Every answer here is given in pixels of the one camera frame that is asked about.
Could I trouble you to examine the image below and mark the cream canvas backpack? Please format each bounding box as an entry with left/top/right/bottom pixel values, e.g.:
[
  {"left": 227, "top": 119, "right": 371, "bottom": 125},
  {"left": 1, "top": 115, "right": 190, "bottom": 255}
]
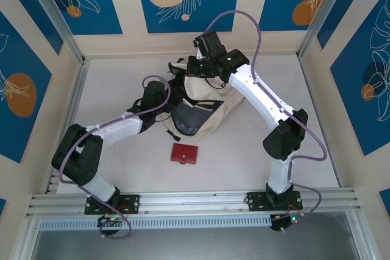
[{"left": 126, "top": 58, "right": 246, "bottom": 142}]

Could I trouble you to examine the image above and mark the red leather wallet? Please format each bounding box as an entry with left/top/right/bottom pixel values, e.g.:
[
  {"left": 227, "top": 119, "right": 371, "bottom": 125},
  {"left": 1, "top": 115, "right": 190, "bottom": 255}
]
[{"left": 170, "top": 142, "right": 199, "bottom": 166}]

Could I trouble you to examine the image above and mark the blue panel with cream circle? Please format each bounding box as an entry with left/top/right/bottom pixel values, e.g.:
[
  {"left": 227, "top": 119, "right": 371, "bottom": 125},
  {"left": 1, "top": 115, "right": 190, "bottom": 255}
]
[{"left": 134, "top": 0, "right": 243, "bottom": 34}]

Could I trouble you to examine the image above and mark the blue panel with orange circle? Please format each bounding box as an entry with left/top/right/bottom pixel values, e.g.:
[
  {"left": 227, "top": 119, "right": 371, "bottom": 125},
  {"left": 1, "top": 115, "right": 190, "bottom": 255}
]
[
  {"left": 0, "top": 10, "right": 52, "bottom": 164},
  {"left": 330, "top": 0, "right": 390, "bottom": 157},
  {"left": 257, "top": 0, "right": 339, "bottom": 32}
]

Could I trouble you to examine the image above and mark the left circuit board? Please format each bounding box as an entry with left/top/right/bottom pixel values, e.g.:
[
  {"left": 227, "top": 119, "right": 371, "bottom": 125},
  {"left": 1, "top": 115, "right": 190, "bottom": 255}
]
[{"left": 97, "top": 214, "right": 126, "bottom": 227}]

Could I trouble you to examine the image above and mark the circuit board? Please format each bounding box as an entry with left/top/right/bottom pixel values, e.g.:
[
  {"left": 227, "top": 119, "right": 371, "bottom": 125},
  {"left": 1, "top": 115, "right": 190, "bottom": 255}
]
[
  {"left": 271, "top": 213, "right": 305, "bottom": 232},
  {"left": 97, "top": 214, "right": 126, "bottom": 227}
]

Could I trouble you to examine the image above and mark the grey metal shelf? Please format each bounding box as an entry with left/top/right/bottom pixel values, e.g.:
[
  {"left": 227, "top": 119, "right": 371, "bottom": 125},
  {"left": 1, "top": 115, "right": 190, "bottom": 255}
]
[{"left": 30, "top": 231, "right": 360, "bottom": 260}]

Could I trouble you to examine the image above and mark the right circuit board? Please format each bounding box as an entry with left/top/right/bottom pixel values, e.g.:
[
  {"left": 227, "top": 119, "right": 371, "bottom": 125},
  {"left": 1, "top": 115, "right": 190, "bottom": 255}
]
[{"left": 271, "top": 213, "right": 305, "bottom": 232}]

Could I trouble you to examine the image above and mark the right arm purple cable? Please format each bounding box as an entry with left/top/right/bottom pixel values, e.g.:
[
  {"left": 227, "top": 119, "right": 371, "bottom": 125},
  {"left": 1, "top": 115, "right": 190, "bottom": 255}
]
[{"left": 207, "top": 10, "right": 328, "bottom": 233}]

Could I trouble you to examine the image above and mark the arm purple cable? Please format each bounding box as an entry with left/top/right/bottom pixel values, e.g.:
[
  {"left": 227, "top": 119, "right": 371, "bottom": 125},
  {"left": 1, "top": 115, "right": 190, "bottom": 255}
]
[
  {"left": 207, "top": 10, "right": 328, "bottom": 233},
  {"left": 59, "top": 74, "right": 171, "bottom": 239}
]

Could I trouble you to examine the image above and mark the left aluminium side rail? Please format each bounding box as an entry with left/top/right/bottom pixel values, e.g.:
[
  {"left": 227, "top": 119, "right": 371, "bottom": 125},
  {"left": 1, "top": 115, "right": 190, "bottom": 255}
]
[{"left": 45, "top": 58, "right": 91, "bottom": 194}]

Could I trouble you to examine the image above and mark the aluminium side rail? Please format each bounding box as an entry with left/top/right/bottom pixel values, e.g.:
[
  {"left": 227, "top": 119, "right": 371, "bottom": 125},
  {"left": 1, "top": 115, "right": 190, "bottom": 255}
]
[
  {"left": 297, "top": 54, "right": 344, "bottom": 188},
  {"left": 45, "top": 58, "right": 91, "bottom": 194}
]

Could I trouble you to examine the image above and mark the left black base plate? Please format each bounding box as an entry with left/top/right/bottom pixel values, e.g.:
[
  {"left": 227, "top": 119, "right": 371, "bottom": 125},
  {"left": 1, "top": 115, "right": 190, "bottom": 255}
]
[{"left": 84, "top": 194, "right": 141, "bottom": 216}]

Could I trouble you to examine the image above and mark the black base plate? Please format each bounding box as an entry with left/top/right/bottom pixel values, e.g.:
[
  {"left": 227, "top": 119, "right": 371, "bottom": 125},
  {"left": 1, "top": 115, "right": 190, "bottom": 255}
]
[
  {"left": 246, "top": 191, "right": 304, "bottom": 212},
  {"left": 84, "top": 194, "right": 141, "bottom": 216}
]

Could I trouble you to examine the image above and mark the aluminium frame rail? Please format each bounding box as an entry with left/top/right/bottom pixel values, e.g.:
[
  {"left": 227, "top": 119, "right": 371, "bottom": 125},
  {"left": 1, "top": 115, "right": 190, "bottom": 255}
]
[{"left": 26, "top": 188, "right": 362, "bottom": 217}]

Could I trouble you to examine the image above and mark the right aluminium post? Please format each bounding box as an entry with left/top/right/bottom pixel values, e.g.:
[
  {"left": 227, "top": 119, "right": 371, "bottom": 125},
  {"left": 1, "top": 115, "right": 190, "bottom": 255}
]
[{"left": 297, "top": 0, "right": 351, "bottom": 60}]

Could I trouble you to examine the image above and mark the aluminium post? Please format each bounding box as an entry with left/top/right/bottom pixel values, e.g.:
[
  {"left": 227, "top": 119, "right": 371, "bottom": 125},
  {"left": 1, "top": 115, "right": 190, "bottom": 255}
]
[
  {"left": 297, "top": 0, "right": 351, "bottom": 60},
  {"left": 23, "top": 0, "right": 86, "bottom": 65}
]

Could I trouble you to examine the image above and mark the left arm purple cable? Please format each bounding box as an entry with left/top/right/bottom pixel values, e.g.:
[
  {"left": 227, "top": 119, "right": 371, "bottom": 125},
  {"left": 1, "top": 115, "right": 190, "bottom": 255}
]
[{"left": 59, "top": 74, "right": 171, "bottom": 239}]

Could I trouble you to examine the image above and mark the right aluminium side rail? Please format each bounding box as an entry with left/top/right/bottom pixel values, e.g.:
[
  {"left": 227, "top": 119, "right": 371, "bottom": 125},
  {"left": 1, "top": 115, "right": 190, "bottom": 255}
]
[{"left": 297, "top": 54, "right": 344, "bottom": 188}]

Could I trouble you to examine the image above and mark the slotted grey cable duct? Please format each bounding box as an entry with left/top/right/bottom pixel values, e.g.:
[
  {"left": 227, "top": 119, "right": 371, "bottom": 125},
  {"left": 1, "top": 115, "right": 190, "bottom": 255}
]
[{"left": 38, "top": 214, "right": 274, "bottom": 231}]

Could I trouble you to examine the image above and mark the left aluminium post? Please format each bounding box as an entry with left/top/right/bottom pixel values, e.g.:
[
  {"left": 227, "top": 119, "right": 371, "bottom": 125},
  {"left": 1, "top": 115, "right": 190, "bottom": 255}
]
[{"left": 23, "top": 0, "right": 86, "bottom": 65}]

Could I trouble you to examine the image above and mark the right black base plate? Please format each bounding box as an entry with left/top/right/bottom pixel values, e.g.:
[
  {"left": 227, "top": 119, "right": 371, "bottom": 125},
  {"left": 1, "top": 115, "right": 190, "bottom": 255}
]
[{"left": 246, "top": 191, "right": 304, "bottom": 212}]

